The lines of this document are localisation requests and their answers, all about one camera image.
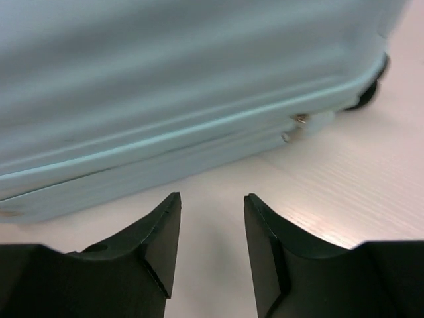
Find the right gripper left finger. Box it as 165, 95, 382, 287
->
1, 193, 182, 317

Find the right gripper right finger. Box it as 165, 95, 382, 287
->
244, 194, 423, 317

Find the light blue suitcase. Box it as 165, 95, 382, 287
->
1, 1, 403, 223

